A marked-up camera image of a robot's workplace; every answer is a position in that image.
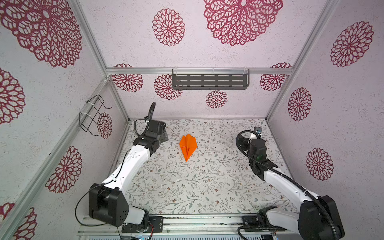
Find orange square paper sheet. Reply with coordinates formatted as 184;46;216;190
179;135;198;162

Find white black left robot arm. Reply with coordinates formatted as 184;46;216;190
88;120;168;231

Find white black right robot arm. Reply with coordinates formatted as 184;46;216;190
240;138;345;240

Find black wire wall basket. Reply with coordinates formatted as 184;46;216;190
78;95;111;137

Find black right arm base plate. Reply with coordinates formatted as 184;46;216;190
242;214;286;232

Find grey slotted wall shelf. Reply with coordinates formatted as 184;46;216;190
171;69;250;90

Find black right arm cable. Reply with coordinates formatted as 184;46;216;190
235;129;340;240

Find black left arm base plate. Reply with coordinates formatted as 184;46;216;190
122;217;164;234

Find aluminium front rail frame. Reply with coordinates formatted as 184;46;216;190
77;214;295;237

